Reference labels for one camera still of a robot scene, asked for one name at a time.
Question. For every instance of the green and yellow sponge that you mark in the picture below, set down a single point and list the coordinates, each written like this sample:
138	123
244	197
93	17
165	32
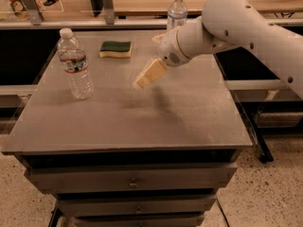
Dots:
118	50

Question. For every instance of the grey drawer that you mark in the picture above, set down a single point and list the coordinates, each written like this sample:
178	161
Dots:
180	220
136	206
85	179

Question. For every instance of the bottom grey drawer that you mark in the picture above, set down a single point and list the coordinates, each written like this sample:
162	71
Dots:
180	220

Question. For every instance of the clear water bottle red label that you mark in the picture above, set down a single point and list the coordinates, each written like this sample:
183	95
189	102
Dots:
75	64

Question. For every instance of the clear water bottle white label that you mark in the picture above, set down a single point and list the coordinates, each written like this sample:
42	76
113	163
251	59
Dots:
177	14

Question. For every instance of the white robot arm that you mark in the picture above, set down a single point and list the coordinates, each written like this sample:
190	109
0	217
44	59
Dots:
224	25

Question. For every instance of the top grey drawer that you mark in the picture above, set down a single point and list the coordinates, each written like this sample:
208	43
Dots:
85	179

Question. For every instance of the wooden shelf with metal posts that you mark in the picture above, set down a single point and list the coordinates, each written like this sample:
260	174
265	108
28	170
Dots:
84	14

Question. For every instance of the colourful carton box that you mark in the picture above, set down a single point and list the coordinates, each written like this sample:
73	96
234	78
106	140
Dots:
13	10

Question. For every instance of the grey metal drawer cabinet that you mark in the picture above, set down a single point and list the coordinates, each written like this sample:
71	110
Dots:
187	117

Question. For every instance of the small black object on shelf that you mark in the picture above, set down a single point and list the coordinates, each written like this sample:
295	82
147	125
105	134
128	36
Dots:
50	2

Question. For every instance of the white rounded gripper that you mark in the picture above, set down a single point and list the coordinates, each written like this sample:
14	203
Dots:
169	50

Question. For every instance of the middle grey drawer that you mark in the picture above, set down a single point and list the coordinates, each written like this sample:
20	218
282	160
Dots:
136	206

